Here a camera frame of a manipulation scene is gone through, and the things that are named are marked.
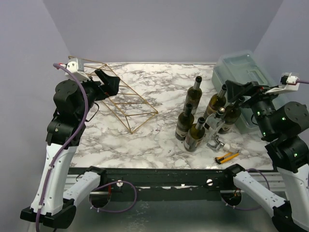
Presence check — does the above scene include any wine bottle cream label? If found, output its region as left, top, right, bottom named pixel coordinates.
left=204, top=84, right=227, bottom=118

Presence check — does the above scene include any green wine bottle back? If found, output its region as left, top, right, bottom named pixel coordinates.
left=183, top=76, right=202, bottom=115

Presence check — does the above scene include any clear square liquor bottle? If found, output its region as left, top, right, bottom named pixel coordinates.
left=205, top=107, right=225, bottom=143

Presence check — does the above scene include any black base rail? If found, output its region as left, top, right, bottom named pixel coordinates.
left=67, top=166, right=278, bottom=201

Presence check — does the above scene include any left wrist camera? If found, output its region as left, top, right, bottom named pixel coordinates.
left=66, top=58, right=89, bottom=82

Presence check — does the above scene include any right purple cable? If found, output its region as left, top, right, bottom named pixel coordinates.
left=224, top=78, right=309, bottom=211

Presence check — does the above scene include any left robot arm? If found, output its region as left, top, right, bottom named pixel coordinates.
left=20, top=69, right=120, bottom=232

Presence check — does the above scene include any translucent plastic storage box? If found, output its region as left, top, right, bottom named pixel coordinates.
left=211, top=50, right=290, bottom=133

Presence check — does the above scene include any white plastic pipe fitting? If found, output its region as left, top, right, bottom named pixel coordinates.
left=223, top=143, right=238, bottom=153

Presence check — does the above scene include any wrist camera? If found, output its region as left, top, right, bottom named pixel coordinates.
left=265, top=72, right=300, bottom=95
left=66, top=58, right=89, bottom=82

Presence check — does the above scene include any green wine bottle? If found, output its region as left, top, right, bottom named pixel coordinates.
left=183, top=76, right=202, bottom=115
left=175, top=103, right=194, bottom=141
left=183, top=116, right=206, bottom=152

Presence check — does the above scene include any aluminium extrusion rail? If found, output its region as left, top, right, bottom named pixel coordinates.
left=64, top=172, right=286, bottom=192

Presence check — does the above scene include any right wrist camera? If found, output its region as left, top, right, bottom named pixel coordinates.
left=265, top=72, right=300, bottom=95

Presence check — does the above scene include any chrome faucet handle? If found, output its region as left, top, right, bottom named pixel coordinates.
left=207, top=135, right=225, bottom=152

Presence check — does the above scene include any dark wine bottle right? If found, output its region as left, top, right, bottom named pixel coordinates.
left=218, top=96, right=245, bottom=134

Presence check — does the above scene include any yellow utility knife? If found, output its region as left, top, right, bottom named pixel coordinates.
left=214, top=151, right=239, bottom=164

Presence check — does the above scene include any gold wire wine rack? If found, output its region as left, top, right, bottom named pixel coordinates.
left=68, top=56, right=158, bottom=134

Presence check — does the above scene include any green wine bottle front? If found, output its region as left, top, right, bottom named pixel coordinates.
left=183, top=116, right=206, bottom=152

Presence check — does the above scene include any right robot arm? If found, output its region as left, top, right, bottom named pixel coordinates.
left=223, top=80, right=309, bottom=232

